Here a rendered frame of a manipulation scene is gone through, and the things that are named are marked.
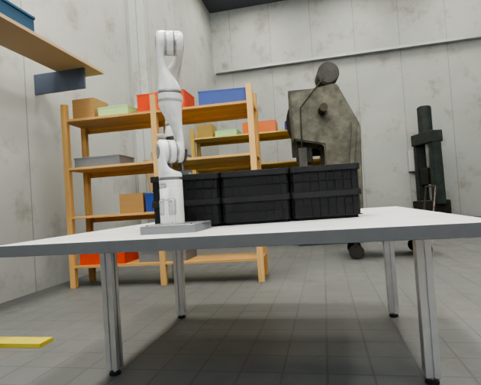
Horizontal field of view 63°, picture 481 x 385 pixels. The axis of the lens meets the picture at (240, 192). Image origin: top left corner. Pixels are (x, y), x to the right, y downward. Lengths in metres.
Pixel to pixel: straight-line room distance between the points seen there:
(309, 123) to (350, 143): 0.74
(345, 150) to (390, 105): 5.38
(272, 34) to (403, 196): 6.02
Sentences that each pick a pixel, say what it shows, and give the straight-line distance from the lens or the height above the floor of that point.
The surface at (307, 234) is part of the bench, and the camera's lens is 1.17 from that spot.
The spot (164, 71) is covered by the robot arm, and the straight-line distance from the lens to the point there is 1.60.
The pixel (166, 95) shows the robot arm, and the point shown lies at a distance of 1.57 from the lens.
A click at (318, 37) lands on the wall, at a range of 12.47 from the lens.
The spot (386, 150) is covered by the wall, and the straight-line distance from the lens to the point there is 11.78.
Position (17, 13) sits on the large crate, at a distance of 4.05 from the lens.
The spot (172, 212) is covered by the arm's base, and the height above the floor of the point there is 0.77.
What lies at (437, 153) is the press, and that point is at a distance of 10.78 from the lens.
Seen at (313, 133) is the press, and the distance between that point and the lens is 6.75.
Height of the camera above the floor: 0.80
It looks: 1 degrees up
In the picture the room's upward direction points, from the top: 4 degrees counter-clockwise
